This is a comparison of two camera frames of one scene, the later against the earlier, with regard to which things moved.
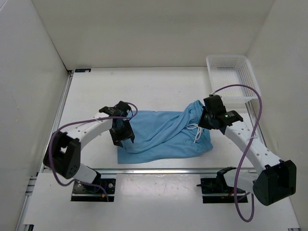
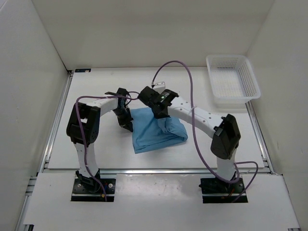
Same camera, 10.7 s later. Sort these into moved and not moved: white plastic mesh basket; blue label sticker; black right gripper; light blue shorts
Moved: black right gripper; light blue shorts
Not moved: blue label sticker; white plastic mesh basket
